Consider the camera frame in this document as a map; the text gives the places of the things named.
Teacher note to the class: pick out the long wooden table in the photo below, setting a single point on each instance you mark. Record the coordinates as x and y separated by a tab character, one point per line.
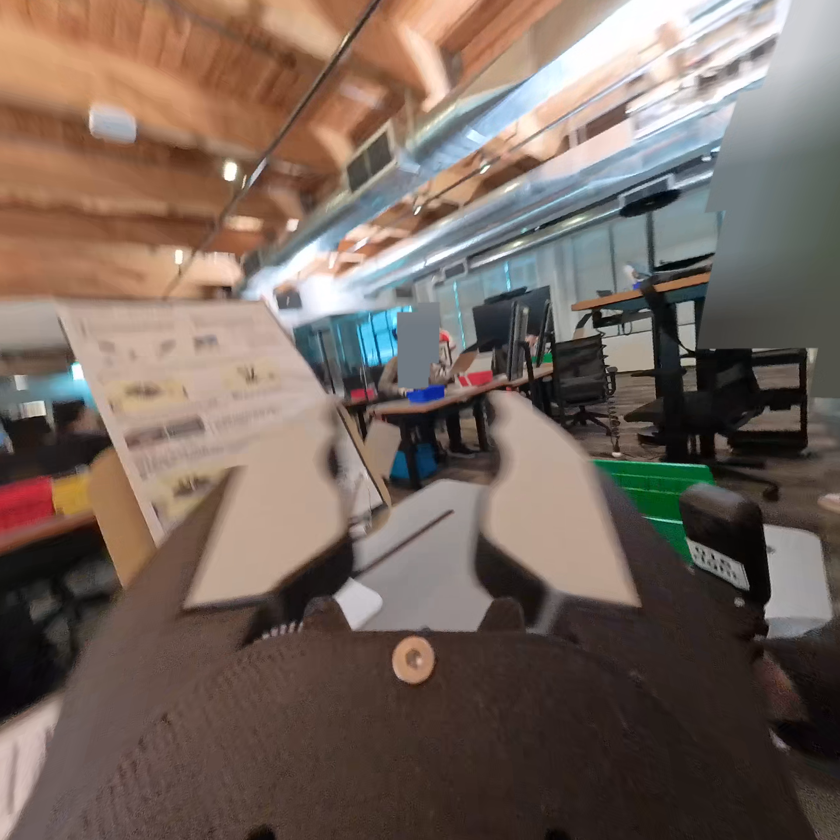
39	531

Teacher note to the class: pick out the green plastic bin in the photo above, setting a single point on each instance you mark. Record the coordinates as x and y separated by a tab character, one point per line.
656	492

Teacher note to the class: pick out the instruction sheet on stand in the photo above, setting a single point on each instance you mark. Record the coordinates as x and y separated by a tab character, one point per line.
111	505

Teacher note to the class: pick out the printed instruction sheet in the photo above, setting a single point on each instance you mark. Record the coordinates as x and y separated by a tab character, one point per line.
197	380

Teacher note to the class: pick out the black mesh office chair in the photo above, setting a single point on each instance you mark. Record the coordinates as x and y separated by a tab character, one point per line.
581	367

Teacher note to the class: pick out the silver ventilation duct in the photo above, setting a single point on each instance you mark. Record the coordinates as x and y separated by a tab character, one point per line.
525	170

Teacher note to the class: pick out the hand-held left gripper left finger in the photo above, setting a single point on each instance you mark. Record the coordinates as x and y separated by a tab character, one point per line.
275	512

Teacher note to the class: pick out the yellow parts bin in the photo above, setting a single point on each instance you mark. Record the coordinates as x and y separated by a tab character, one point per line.
71	493

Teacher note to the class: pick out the white leaning panel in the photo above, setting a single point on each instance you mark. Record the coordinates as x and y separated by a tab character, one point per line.
382	453

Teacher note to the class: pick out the blue plastic bin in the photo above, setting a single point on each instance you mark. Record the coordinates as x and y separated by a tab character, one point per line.
426	394

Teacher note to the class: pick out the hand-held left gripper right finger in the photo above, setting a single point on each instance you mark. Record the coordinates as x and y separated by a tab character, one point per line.
551	512

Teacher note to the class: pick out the white ceiling device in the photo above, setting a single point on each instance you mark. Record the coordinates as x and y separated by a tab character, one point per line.
113	123

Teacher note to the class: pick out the blue bag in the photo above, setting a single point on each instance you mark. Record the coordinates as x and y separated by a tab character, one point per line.
413	466

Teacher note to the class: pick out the red parts bin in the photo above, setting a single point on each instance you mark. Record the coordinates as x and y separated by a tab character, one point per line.
476	379
26	502

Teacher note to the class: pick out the grey desk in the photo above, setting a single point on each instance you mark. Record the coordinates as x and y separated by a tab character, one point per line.
433	571

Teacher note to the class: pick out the wooden work table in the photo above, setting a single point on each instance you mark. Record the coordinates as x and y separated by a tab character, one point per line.
459	397

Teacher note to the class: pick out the printed paper sheet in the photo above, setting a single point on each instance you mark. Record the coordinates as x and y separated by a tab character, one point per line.
23	754

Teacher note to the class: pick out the black monitor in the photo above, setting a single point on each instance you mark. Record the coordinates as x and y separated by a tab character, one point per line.
499	321

